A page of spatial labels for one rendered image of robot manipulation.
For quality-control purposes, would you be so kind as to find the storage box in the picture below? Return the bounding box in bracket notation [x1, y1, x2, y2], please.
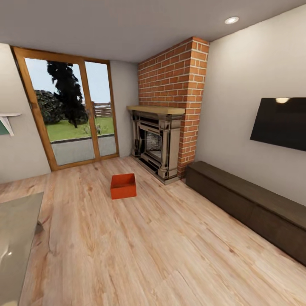
[110, 173, 136, 199]

